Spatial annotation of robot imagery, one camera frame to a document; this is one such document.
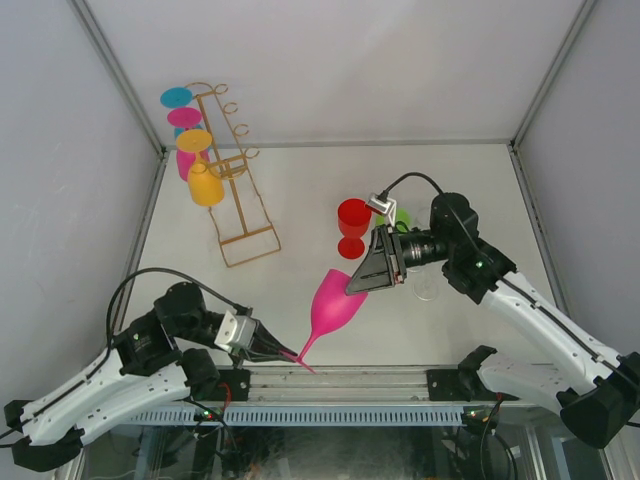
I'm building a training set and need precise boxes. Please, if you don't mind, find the clear wine glass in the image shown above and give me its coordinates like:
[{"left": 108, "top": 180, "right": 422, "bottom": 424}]
[
  {"left": 408, "top": 207, "right": 430, "bottom": 273},
  {"left": 410, "top": 266, "right": 438, "bottom": 302}
]

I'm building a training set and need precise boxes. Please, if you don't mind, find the gold wire glass rack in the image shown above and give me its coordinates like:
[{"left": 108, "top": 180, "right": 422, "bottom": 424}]
[{"left": 186, "top": 82, "right": 282, "bottom": 268}]

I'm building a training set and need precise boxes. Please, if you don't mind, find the green plastic wine glass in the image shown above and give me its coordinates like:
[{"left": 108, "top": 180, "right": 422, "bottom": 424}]
[{"left": 375, "top": 208, "right": 411, "bottom": 227}]

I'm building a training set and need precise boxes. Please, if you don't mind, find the black base bracket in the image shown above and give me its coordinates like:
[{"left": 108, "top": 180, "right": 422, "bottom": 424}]
[
  {"left": 426, "top": 368, "right": 472, "bottom": 402},
  {"left": 192, "top": 369, "right": 251, "bottom": 402}
]

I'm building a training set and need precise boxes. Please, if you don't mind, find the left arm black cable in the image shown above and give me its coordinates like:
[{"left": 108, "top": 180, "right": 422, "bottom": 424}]
[{"left": 0, "top": 267, "right": 249, "bottom": 441}]

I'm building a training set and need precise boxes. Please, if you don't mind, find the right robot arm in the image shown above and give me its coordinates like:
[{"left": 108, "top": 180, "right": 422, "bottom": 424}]
[{"left": 305, "top": 192, "right": 639, "bottom": 449}]

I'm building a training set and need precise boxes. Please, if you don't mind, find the aluminium mounting rail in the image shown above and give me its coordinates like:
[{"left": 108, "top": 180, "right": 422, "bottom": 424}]
[{"left": 214, "top": 363, "right": 566, "bottom": 406}]

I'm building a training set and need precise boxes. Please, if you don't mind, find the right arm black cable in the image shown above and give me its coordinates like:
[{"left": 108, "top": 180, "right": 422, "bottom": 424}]
[{"left": 380, "top": 171, "right": 640, "bottom": 429}]

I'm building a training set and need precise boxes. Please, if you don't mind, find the cyan plastic wine glass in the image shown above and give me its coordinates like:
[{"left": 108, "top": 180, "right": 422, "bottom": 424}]
[{"left": 160, "top": 86, "right": 204, "bottom": 139}]

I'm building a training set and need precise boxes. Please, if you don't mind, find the right black base bracket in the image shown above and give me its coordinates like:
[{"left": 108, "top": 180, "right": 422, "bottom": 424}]
[{"left": 426, "top": 368, "right": 472, "bottom": 402}]

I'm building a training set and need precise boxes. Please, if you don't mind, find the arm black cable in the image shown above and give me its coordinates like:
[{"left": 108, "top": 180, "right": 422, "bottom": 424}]
[
  {"left": 0, "top": 267, "right": 249, "bottom": 441},
  {"left": 380, "top": 171, "right": 640, "bottom": 429}
]

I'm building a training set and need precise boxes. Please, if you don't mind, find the orange plastic wine glass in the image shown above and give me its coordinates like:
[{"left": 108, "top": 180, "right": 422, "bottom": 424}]
[{"left": 186, "top": 151, "right": 225, "bottom": 207}]

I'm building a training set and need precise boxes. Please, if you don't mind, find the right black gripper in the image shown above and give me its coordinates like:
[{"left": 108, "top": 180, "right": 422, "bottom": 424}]
[{"left": 343, "top": 225, "right": 452, "bottom": 297}]

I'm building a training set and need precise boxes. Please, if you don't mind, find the left black base bracket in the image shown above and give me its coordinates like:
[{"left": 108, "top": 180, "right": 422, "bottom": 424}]
[{"left": 192, "top": 369, "right": 251, "bottom": 402}]

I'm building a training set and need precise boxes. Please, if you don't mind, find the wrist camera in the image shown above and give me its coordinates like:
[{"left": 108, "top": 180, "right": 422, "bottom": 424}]
[
  {"left": 366, "top": 193, "right": 397, "bottom": 227},
  {"left": 214, "top": 311, "right": 258, "bottom": 353}
]

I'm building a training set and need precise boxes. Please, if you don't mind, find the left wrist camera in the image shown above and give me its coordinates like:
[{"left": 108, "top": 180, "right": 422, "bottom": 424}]
[{"left": 214, "top": 311, "right": 258, "bottom": 353}]

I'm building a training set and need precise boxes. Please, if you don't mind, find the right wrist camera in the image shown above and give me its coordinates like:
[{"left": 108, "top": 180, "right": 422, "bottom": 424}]
[{"left": 366, "top": 193, "right": 397, "bottom": 227}]

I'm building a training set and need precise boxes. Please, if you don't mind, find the magenta wine glass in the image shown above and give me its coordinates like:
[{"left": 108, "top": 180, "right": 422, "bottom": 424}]
[
  {"left": 167, "top": 107, "right": 212, "bottom": 181},
  {"left": 280, "top": 269, "right": 368, "bottom": 373}
]

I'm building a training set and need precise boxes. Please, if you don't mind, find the red plastic wine glass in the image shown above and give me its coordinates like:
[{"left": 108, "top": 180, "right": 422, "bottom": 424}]
[{"left": 337, "top": 198, "right": 372, "bottom": 260}]

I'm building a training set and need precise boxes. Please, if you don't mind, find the blue slotted cable duct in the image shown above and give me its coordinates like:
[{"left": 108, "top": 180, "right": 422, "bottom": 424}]
[{"left": 123, "top": 405, "right": 464, "bottom": 427}]

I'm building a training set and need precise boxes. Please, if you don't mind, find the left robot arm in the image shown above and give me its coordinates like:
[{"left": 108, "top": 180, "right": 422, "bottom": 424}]
[{"left": 4, "top": 282, "right": 297, "bottom": 472}]

